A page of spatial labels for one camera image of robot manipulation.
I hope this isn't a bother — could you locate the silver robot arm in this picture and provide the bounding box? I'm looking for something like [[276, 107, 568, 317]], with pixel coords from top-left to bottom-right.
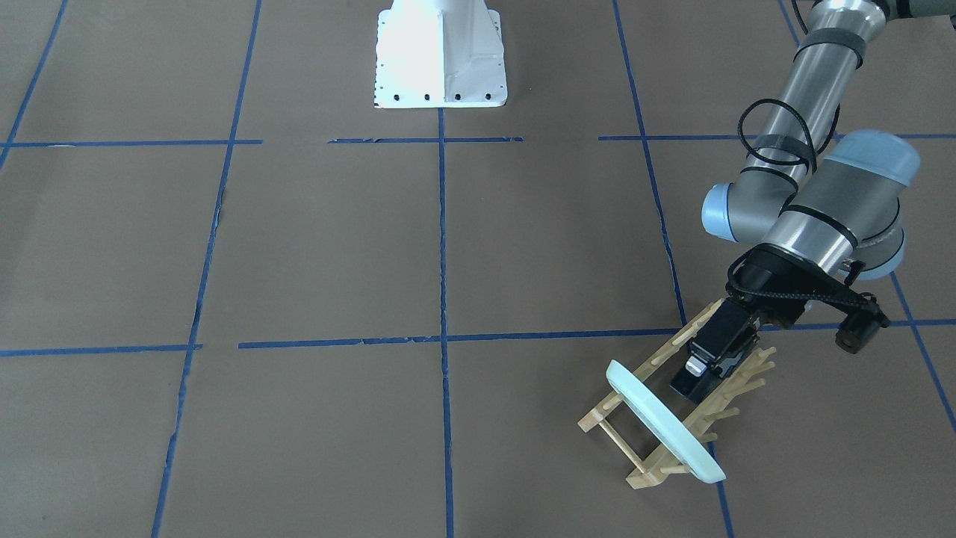
[[671, 1, 954, 404]]

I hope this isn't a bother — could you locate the wooden plate rack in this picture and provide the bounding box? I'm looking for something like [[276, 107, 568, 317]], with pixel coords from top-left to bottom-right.
[[577, 300, 776, 489]]

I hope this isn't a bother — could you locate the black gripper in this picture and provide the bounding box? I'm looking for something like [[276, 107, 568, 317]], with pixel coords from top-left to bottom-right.
[[670, 247, 813, 404]]

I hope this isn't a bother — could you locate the white pedestal column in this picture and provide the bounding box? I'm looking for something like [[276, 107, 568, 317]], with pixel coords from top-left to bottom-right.
[[373, 1, 509, 109]]

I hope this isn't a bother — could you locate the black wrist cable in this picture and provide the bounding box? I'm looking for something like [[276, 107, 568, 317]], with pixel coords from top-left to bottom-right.
[[726, 99, 841, 300]]

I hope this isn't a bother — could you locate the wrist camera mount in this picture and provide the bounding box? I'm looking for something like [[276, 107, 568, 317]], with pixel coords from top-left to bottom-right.
[[795, 260, 890, 354]]

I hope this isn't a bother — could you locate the light green plate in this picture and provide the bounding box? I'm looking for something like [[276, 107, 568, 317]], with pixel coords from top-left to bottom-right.
[[606, 360, 726, 483]]

